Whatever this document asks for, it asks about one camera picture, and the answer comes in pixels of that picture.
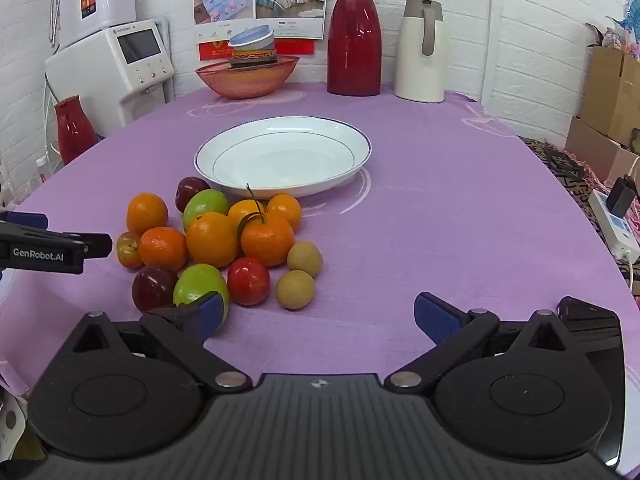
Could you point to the white wall conduit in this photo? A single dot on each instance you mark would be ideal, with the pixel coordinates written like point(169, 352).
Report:
point(489, 25)

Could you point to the clear plastic bottle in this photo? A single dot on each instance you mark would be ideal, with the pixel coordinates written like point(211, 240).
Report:
point(43, 167)

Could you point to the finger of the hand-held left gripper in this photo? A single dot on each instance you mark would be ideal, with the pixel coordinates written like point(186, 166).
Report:
point(25, 220)
point(97, 246)

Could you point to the tangerine with stem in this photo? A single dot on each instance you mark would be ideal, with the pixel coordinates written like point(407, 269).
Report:
point(267, 241)

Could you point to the white power strip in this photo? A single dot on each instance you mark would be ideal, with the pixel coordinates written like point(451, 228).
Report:
point(617, 230)

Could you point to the red thermos jug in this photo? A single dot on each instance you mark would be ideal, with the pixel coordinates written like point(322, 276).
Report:
point(354, 40)

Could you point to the orange glass bowl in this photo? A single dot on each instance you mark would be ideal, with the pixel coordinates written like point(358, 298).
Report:
point(245, 82)

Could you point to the large orange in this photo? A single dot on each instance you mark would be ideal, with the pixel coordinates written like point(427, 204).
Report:
point(212, 240)

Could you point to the red vase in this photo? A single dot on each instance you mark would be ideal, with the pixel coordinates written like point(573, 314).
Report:
point(75, 130)

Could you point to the patterned blanket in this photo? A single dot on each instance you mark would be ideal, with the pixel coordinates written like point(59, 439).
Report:
point(565, 170)

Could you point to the green apple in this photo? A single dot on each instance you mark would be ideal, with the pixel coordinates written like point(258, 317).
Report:
point(205, 205)
point(197, 285)

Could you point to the patterned bowl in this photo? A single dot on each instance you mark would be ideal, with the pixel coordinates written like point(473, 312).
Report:
point(253, 55)

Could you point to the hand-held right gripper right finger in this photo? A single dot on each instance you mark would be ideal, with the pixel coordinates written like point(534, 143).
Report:
point(435, 317)

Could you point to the dark bowl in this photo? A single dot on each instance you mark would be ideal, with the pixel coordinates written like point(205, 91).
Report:
point(254, 63)

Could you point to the white plate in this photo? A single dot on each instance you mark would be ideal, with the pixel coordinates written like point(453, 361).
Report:
point(285, 155)

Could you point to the purple tablecloth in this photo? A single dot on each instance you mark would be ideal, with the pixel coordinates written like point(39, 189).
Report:
point(450, 210)

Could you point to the red yellow plum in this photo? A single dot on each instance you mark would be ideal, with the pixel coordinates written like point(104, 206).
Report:
point(127, 251)

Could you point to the white thermos jug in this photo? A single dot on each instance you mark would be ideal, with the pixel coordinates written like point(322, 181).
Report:
point(420, 60)

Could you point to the tall cardboard box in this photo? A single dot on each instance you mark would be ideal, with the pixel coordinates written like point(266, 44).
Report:
point(610, 90)

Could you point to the dark red apple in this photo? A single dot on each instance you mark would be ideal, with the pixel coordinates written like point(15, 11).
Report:
point(190, 191)
point(152, 287)

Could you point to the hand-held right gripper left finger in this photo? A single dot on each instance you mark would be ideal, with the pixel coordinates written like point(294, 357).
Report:
point(212, 312)

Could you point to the black charger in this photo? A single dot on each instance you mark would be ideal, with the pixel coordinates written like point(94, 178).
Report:
point(620, 197)

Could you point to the small tangerine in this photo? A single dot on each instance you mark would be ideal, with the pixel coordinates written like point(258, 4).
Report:
point(162, 248)
point(146, 212)
point(285, 210)
point(242, 210)

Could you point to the white water dispenser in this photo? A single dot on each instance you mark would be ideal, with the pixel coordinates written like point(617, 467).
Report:
point(100, 85)

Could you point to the tan longan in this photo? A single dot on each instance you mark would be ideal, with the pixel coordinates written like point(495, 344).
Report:
point(295, 289)
point(305, 258)

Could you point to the low cardboard box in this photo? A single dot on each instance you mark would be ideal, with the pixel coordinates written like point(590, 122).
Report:
point(590, 147)

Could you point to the bowl with blue lid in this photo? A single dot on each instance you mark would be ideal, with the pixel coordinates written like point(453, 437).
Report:
point(251, 37)

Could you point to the bright red apple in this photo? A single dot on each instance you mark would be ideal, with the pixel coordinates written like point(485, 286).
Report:
point(248, 281)

